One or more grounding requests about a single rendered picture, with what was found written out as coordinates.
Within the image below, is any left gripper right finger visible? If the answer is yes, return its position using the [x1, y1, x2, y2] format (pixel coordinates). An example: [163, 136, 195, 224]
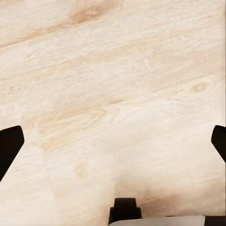
[211, 125, 226, 163]

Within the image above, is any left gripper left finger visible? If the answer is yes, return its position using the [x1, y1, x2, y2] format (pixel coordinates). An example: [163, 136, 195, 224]
[0, 125, 24, 182]

